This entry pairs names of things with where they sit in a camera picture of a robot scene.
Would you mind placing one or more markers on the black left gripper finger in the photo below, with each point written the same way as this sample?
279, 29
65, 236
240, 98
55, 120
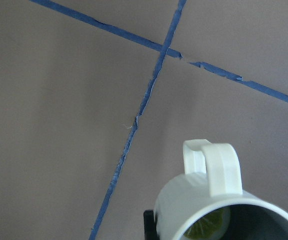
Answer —
149, 225

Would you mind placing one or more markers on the yellow-green lemon slice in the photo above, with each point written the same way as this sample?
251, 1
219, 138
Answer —
211, 226

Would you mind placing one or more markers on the white ribbed mug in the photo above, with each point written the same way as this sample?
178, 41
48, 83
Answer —
212, 180

